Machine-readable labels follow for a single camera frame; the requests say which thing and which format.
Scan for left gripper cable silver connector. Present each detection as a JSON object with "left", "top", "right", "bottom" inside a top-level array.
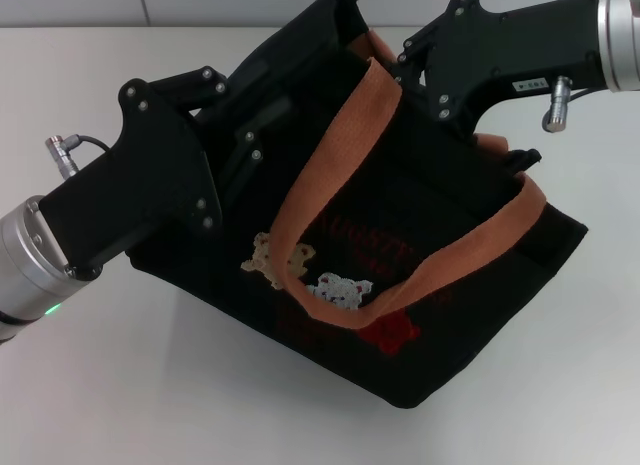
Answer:
[{"left": 44, "top": 131, "right": 113, "bottom": 179}]

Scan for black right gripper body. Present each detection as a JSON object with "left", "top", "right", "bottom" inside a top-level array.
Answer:
[{"left": 423, "top": 0, "right": 610, "bottom": 135}]

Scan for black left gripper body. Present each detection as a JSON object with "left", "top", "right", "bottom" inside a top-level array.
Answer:
[{"left": 38, "top": 78, "right": 225, "bottom": 280}]

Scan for black food bag orange handles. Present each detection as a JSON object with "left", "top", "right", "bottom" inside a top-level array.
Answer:
[{"left": 128, "top": 0, "right": 591, "bottom": 411}]

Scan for gripper cable silver connector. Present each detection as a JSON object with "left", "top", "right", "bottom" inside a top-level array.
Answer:
[
  {"left": 44, "top": 131, "right": 113, "bottom": 179},
  {"left": 543, "top": 74, "right": 610, "bottom": 134}
]

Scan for right gripper cable silver connector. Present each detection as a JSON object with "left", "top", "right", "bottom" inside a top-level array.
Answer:
[{"left": 543, "top": 74, "right": 610, "bottom": 134}]

